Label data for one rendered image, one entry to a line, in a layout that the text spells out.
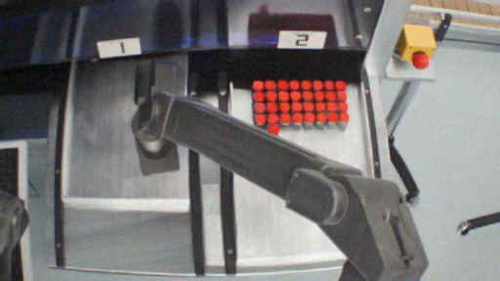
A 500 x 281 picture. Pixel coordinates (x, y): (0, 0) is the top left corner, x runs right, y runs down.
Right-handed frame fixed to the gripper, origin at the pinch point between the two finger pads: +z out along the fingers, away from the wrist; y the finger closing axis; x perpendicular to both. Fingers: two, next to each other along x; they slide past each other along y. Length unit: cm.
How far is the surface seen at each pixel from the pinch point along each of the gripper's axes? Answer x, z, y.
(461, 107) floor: -111, 104, 21
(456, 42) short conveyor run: -72, 14, 16
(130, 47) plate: 2.2, -2.3, 20.9
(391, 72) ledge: -50, 12, 11
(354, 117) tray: -37.7, 10.3, 2.3
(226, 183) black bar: -10.6, 6.6, -5.8
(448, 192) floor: -93, 99, -10
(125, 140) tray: 6.6, 9.6, 6.7
